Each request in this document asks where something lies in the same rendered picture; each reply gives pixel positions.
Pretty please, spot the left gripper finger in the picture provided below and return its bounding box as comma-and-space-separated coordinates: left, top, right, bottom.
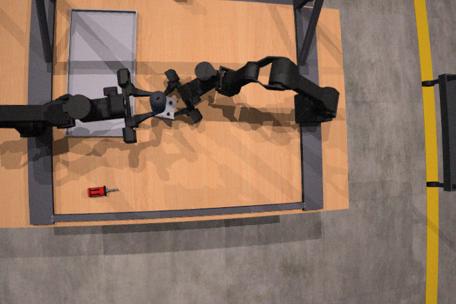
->
174, 108, 189, 116
163, 82, 175, 96

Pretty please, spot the grey metal bracket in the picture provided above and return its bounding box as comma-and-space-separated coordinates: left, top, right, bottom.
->
153, 97, 177, 120

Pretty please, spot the blue electric screwdriver barrel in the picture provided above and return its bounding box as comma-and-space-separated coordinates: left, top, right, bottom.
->
149, 91, 166, 114

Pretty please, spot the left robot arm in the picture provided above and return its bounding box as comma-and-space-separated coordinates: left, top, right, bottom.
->
177, 56, 340, 119

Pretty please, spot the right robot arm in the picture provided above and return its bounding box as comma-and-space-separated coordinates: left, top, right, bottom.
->
0, 86, 125, 138

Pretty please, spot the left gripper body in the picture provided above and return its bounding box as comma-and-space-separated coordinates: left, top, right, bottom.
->
165, 69, 207, 123

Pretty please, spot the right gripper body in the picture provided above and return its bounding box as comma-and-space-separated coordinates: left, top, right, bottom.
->
97, 68, 137, 144

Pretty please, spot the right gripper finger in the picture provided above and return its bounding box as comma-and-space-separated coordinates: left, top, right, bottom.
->
133, 111, 162, 128
130, 83, 152, 97

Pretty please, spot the red screwdriver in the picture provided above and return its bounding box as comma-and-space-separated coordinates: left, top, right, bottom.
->
88, 186, 116, 197

